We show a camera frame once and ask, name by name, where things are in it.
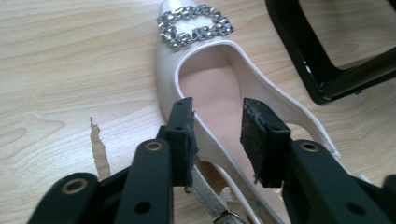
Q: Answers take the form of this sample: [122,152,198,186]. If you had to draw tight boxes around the red and black shoe rack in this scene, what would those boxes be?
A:
[264,0,396,106]

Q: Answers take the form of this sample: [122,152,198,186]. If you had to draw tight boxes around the white buckled high-heel shoe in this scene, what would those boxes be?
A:
[155,0,372,224]

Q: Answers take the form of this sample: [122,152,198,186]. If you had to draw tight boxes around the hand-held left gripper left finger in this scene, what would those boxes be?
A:
[156,96,199,188]

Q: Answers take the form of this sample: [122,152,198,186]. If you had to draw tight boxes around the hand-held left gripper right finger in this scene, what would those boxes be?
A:
[239,97,292,189]

